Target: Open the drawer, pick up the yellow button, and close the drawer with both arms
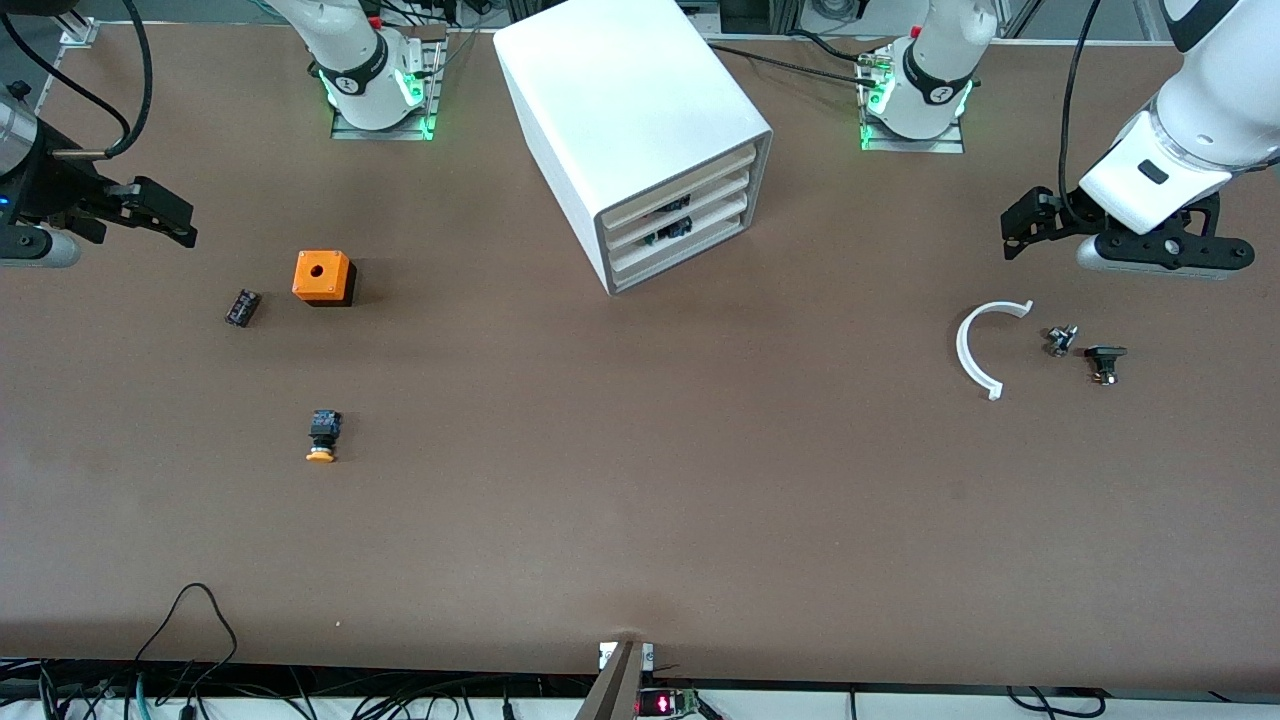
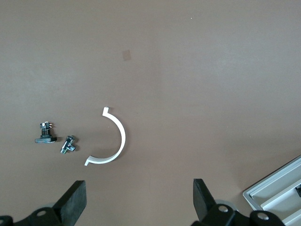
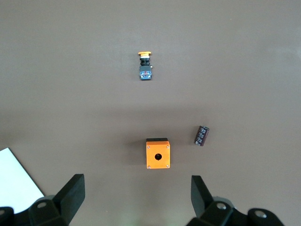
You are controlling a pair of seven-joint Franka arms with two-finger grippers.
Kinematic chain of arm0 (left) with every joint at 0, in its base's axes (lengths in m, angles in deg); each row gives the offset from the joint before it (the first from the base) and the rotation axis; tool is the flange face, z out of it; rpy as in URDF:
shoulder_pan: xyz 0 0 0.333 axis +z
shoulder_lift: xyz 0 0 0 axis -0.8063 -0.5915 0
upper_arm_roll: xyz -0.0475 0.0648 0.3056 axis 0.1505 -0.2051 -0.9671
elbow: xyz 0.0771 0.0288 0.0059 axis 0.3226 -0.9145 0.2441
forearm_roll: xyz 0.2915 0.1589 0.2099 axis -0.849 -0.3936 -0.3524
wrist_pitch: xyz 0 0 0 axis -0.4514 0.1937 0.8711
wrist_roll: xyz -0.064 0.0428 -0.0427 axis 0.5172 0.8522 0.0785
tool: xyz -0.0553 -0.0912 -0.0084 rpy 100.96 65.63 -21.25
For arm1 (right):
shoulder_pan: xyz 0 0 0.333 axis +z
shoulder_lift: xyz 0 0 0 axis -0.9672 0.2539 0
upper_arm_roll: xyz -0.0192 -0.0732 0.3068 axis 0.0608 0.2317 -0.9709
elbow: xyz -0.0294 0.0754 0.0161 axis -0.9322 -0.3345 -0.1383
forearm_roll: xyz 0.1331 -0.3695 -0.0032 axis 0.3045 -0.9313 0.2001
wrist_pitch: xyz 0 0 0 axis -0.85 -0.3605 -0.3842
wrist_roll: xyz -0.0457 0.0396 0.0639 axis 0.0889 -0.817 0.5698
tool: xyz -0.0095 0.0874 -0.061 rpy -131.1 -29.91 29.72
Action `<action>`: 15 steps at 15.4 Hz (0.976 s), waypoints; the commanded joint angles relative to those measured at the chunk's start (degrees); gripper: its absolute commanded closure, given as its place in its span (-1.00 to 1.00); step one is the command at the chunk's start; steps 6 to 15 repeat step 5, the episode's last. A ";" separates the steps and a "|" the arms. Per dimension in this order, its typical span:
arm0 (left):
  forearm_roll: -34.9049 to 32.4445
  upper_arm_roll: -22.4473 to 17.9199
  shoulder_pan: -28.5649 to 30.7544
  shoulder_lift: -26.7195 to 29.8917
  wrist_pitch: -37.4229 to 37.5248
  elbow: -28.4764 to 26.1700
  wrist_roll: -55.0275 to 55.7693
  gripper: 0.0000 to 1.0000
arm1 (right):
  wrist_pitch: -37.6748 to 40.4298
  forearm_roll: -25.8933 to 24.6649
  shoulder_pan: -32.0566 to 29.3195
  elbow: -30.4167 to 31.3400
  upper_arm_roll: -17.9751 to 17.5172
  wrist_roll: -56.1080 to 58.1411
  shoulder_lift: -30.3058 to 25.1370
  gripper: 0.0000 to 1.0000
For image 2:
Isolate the white curved plastic bracket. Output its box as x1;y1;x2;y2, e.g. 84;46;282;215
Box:
84;107;127;167

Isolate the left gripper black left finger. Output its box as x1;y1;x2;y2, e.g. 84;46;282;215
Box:
53;180;87;226

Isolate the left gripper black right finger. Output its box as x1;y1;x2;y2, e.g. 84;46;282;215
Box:
193;178;217;222

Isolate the small metal pipe fitting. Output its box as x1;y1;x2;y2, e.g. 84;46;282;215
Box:
60;135;79;155

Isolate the black switch part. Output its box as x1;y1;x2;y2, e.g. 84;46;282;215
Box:
34;121;58;144

